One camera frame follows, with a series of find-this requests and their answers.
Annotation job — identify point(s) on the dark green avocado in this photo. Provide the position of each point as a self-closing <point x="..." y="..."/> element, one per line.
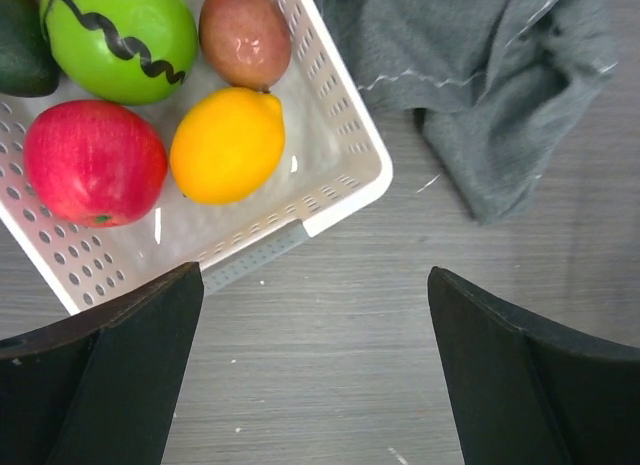
<point x="28" y="68"/>

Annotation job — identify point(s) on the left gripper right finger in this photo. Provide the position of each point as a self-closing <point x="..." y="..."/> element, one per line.
<point x="527" y="390"/>

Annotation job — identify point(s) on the yellow lemon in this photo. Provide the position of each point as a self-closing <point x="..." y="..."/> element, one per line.
<point x="228" y="145"/>

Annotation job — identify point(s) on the red apple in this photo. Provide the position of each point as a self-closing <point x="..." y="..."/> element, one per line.
<point x="95" y="163"/>

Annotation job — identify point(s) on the white perforated plastic basket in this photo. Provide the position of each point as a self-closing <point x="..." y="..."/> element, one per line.
<point x="334" y="164"/>

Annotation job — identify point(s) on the brown passion fruit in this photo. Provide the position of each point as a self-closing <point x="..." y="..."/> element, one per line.
<point x="247" y="42"/>

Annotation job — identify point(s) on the green striped melon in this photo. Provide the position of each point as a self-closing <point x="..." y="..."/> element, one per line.
<point x="133" y="52"/>

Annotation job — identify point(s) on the grey crumpled cloth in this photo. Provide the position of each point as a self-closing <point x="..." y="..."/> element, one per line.
<point x="495" y="84"/>

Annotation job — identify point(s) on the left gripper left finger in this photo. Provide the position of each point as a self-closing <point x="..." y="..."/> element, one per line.
<point x="101" y="386"/>

